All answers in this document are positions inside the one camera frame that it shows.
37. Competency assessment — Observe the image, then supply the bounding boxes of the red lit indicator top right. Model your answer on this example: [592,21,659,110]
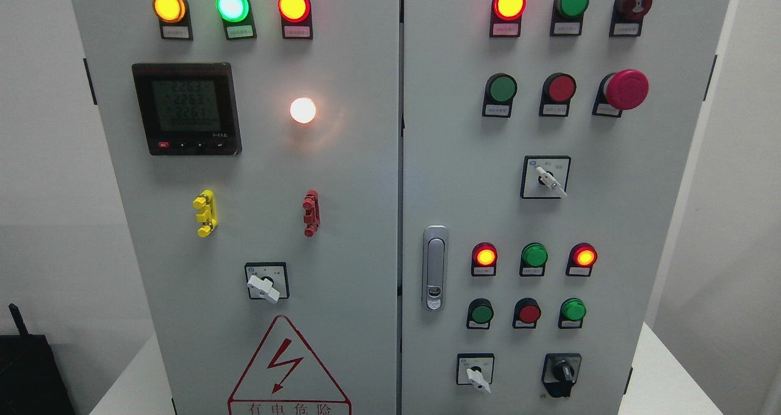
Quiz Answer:
[490,0,527,38]

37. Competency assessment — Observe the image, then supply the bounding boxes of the grey electrical cabinet left door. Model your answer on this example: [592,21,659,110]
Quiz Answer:
[72,0,399,414]

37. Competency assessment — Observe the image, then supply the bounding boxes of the yellow terminal connector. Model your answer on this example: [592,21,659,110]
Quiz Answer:
[192,189,218,238]

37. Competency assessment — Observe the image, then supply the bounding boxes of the black rotary knob switch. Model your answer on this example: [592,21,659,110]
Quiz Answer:
[541,353,582,398]

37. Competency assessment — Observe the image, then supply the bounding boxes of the grey electrical cabinet door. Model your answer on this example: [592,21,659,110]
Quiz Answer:
[72,0,399,414]
[400,0,730,414]

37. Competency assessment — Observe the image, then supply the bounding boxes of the silver door latch handle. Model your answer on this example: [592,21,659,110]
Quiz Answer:
[422,224,449,311]

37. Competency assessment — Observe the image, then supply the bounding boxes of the red lit indicator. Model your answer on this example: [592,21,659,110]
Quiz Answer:
[470,242,498,278]
[490,0,527,38]

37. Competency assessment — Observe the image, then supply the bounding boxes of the white rotary switch left door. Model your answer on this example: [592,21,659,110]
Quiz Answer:
[243,262,290,304]

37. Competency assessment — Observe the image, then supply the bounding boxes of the green lit indicator light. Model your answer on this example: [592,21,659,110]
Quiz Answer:
[215,0,257,40]

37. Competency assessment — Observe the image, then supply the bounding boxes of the grey electrical cabinet right door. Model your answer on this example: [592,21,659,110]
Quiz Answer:
[400,0,730,414]

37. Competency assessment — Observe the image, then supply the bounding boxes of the white rotary switch bottom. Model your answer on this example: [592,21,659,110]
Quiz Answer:
[456,353,495,394]

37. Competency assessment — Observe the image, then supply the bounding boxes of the red indicator lower right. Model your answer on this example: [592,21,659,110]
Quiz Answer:
[565,242,598,278]

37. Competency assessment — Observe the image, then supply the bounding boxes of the red terminal connector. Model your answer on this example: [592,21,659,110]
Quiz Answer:
[302,189,321,237]

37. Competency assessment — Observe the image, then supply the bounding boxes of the green indicator lower middle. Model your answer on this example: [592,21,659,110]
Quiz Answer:
[519,242,549,278]

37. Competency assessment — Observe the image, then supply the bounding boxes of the green indicator bottom right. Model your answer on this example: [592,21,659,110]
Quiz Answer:
[558,298,588,330]

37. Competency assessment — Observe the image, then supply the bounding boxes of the red push button lower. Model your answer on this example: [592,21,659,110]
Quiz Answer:
[511,297,542,329]

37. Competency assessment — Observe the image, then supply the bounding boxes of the white rotary switch upper right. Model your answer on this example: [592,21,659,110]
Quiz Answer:
[520,155,571,199]

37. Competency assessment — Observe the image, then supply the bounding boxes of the red black buzzer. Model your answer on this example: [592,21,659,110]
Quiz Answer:
[609,0,653,37]

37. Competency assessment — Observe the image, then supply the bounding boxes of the red-rimmed lit indicator light left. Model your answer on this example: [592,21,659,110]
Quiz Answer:
[277,0,314,40]

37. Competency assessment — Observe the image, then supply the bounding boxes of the white lit indicator light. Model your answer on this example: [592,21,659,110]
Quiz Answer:
[289,97,317,124]

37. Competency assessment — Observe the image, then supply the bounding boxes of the red emergency stop mushroom button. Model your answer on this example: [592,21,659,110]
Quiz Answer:
[592,68,649,118]

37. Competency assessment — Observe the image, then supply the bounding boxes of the red lit indicator lower left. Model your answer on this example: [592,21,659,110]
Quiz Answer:
[470,242,498,278]

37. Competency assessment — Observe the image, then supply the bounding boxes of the black box with antenna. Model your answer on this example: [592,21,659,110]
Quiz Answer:
[1,303,75,414]

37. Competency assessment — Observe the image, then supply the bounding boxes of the red push button upper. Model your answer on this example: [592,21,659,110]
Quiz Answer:
[538,72,577,118]

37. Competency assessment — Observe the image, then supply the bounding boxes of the white rotary switch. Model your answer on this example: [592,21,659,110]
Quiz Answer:
[456,353,495,394]
[520,155,571,199]

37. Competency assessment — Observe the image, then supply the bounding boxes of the green push button upper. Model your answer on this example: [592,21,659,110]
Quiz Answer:
[482,73,518,118]

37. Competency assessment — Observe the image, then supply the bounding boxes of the red lightning warning sticker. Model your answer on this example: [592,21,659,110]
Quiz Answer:
[227,315,353,414]

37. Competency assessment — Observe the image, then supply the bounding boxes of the green indicator top right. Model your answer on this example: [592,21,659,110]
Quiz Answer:
[550,0,589,37]

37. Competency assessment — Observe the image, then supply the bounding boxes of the green push button lower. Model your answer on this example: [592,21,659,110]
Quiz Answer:
[466,298,494,330]

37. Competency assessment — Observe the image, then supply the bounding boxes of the black digital power meter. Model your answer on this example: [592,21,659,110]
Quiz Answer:
[132,62,242,156]

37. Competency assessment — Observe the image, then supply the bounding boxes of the red push button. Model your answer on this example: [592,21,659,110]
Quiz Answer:
[538,72,577,118]
[511,297,542,329]

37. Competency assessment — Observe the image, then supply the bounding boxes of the yellow indicator light top left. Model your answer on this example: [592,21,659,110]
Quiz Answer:
[153,0,193,40]

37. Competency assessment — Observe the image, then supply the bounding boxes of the green push button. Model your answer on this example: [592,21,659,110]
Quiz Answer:
[466,298,494,330]
[482,73,518,118]

